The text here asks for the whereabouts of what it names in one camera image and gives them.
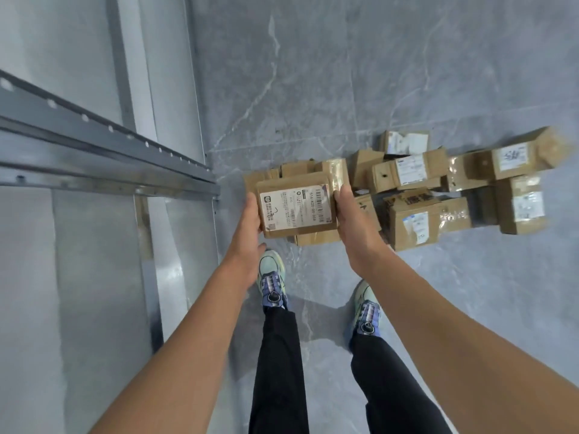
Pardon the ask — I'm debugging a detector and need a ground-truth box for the person's left hand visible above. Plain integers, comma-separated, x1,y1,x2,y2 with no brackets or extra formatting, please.
224,192,268,290

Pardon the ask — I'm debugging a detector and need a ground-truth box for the person's right hand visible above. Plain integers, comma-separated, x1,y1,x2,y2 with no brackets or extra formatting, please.
334,184,392,278

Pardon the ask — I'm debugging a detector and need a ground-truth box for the brown box barcode label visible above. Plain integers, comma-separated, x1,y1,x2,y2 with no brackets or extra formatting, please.
255,171,339,240

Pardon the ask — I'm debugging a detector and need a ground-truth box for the pile of brown cardboard boxes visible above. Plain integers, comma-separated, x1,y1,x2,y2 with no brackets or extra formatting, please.
242,126,573,253

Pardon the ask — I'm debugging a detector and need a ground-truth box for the person's left forearm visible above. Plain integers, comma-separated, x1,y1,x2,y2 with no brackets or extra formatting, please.
88,257,254,434

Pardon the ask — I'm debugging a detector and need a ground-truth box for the person's right forearm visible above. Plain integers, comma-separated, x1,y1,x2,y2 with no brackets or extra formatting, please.
359,248,579,434

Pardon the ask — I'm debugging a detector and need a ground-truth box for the person's right shoe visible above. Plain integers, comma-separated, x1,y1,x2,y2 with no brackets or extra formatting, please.
347,280,382,351

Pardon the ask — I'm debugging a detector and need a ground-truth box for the person's left leg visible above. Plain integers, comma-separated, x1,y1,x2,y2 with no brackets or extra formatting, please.
248,307,311,434

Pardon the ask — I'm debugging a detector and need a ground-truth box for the person's leg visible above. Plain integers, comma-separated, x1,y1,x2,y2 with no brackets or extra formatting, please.
350,333,453,434
248,307,311,434

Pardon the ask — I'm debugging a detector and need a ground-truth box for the person's right leg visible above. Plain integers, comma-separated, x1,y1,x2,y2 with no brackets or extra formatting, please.
350,333,453,434

